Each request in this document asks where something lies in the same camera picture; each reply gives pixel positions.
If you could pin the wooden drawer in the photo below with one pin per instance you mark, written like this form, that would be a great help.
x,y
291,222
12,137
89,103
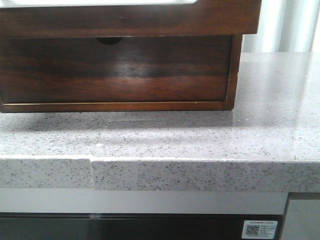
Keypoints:
x,y
115,72
204,17

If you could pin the dark wooden drawer cabinet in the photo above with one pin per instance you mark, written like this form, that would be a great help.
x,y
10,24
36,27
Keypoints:
x,y
235,75

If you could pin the white QR code sticker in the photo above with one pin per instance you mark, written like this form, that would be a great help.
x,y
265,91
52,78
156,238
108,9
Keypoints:
x,y
259,229

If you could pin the grey cabinet door panel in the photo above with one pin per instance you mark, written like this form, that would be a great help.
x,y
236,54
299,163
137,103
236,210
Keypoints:
x,y
302,217

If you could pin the white item on cabinet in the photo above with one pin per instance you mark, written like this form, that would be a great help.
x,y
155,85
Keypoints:
x,y
60,3

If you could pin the black under-counter appliance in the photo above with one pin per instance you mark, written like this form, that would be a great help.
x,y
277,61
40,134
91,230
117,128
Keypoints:
x,y
130,226

